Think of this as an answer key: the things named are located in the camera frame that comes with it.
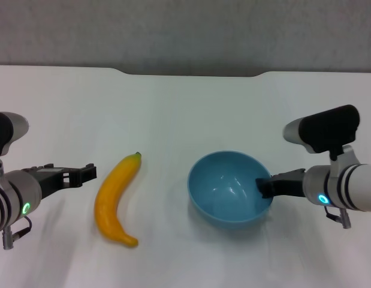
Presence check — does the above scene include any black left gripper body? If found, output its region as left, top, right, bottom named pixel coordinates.
left=22, top=163, right=73, bottom=200

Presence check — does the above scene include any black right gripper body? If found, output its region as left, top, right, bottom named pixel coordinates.
left=271, top=168, right=307, bottom=199

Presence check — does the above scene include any yellow banana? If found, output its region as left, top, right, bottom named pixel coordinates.
left=94, top=152, right=143, bottom=249

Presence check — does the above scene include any blue plastic bowl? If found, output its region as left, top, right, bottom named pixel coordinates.
left=187, top=150, right=275, bottom=230

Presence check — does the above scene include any right arm cable with plug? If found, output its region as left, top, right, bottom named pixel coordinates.
left=324, top=206, right=352, bottom=229

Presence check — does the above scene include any arm cable with plug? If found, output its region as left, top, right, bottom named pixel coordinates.
left=1, top=216, right=33, bottom=250
left=324, top=206, right=352, bottom=229

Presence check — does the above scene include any left arm cable with plug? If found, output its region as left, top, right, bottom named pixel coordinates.
left=1, top=216, right=33, bottom=250

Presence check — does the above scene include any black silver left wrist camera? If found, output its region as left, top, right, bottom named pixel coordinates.
left=0, top=112, right=29, bottom=182

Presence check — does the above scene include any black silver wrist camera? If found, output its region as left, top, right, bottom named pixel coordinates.
left=0, top=112, right=29, bottom=182
left=283, top=104, right=362, bottom=169

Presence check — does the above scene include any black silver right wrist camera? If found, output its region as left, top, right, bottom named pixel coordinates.
left=283, top=104, right=362, bottom=169

